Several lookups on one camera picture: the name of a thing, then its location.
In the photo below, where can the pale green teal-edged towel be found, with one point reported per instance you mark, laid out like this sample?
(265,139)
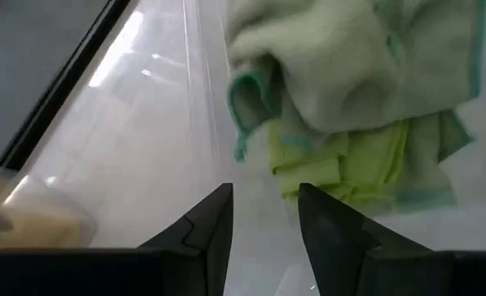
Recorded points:
(349,61)

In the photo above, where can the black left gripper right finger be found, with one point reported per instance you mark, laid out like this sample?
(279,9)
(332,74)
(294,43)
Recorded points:
(333,246)

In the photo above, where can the lime green microfibre towel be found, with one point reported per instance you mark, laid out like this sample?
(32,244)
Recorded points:
(349,164)

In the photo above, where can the clear plastic bin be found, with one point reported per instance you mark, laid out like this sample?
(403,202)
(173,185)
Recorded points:
(80,224)

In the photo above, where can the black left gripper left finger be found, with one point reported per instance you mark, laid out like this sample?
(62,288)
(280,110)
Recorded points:
(205,246)

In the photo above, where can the black aluminium table frame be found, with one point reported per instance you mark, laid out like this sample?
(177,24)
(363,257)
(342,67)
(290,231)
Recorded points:
(61,82)

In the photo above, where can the mustard yellow towel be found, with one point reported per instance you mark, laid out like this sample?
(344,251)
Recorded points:
(33,232)

